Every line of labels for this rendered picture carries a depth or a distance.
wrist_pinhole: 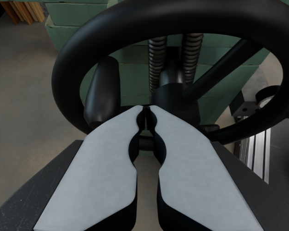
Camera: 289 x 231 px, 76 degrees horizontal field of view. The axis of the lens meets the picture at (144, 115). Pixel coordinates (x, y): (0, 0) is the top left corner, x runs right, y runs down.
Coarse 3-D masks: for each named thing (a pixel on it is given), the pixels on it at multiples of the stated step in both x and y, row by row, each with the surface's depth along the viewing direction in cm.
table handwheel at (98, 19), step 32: (128, 0) 12; (160, 0) 11; (192, 0) 11; (224, 0) 11; (256, 0) 11; (96, 32) 13; (128, 32) 12; (160, 32) 12; (192, 32) 13; (224, 32) 12; (256, 32) 12; (288, 32) 12; (64, 64) 15; (224, 64) 16; (288, 64) 15; (64, 96) 19; (160, 96) 22; (192, 96) 20; (288, 96) 19; (224, 128) 31; (256, 128) 26
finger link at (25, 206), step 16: (80, 144) 8; (64, 160) 7; (48, 176) 6; (16, 192) 6; (32, 192) 6; (48, 192) 6; (0, 208) 5; (16, 208) 5; (32, 208) 5; (0, 224) 5; (16, 224) 5; (32, 224) 5
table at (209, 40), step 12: (0, 0) 29; (12, 0) 29; (24, 0) 29; (36, 0) 29; (48, 0) 29; (60, 0) 29; (72, 0) 29; (84, 0) 29; (96, 0) 29; (108, 0) 25; (288, 0) 29; (168, 36) 24; (180, 36) 24; (204, 36) 23; (216, 36) 23; (228, 36) 23
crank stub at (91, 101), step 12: (108, 60) 14; (96, 72) 14; (108, 72) 13; (96, 84) 13; (108, 84) 13; (96, 96) 12; (108, 96) 12; (120, 96) 14; (84, 108) 12; (96, 108) 12; (108, 108) 12; (96, 120) 12
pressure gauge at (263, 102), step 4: (264, 88) 42; (268, 88) 42; (272, 88) 41; (276, 88) 41; (260, 92) 43; (264, 92) 42; (268, 92) 41; (272, 92) 41; (276, 92) 40; (256, 96) 44; (260, 96) 43; (264, 96) 42; (268, 96) 41; (272, 96) 40; (256, 100) 45; (260, 100) 43; (264, 100) 42; (268, 100) 42; (256, 104) 48; (260, 104) 44; (264, 104) 44; (260, 108) 45
